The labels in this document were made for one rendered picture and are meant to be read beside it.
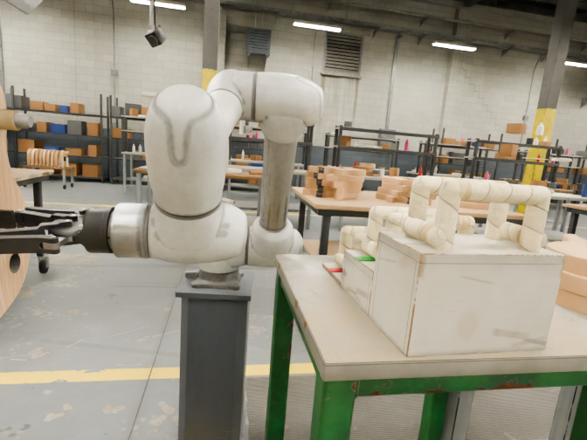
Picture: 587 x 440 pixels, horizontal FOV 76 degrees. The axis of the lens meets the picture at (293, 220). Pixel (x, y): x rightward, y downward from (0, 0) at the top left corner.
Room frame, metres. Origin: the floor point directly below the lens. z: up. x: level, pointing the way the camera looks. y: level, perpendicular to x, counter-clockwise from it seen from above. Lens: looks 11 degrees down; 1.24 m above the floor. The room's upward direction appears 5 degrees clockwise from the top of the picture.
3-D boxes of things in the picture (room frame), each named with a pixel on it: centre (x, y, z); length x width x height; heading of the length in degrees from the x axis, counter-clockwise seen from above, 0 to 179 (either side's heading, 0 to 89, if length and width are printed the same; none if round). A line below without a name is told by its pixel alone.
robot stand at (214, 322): (1.42, 0.28, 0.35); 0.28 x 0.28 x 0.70; 3
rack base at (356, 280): (0.79, -0.27, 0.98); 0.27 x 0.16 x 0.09; 105
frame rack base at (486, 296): (0.64, -0.31, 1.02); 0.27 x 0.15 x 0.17; 105
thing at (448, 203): (0.58, -0.24, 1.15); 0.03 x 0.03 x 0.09
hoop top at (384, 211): (0.83, -0.26, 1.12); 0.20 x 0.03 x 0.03; 104
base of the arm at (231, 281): (1.42, 0.30, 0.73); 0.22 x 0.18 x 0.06; 93
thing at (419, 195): (0.66, -0.22, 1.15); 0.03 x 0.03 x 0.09
